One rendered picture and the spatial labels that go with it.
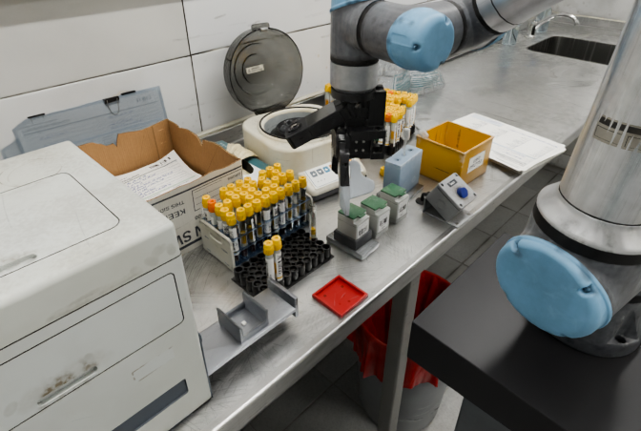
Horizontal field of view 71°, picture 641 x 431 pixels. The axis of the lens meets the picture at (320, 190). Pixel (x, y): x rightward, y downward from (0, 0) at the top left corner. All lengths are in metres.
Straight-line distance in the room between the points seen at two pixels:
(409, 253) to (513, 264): 0.40
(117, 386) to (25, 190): 0.24
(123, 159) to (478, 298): 0.78
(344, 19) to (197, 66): 0.61
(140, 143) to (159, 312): 0.63
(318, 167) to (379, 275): 0.33
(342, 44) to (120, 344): 0.48
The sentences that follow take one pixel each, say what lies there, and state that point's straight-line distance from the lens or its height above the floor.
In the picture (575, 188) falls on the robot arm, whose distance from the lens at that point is 0.49.
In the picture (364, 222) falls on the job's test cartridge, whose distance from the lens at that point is 0.86.
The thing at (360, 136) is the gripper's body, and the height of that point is 1.13.
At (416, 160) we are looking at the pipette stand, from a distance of 1.04.
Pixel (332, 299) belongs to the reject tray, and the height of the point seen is 0.88.
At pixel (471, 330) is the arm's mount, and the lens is 0.68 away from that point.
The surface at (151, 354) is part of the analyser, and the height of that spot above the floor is 1.02.
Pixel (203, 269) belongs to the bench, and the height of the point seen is 0.87.
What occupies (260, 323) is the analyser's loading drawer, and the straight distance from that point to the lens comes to 0.69.
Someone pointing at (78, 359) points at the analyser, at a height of 1.07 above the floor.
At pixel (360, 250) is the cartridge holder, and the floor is 0.89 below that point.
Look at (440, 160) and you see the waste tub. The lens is 1.11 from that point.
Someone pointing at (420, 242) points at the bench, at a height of 0.87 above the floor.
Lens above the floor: 1.44
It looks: 32 degrees down
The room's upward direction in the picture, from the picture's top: straight up
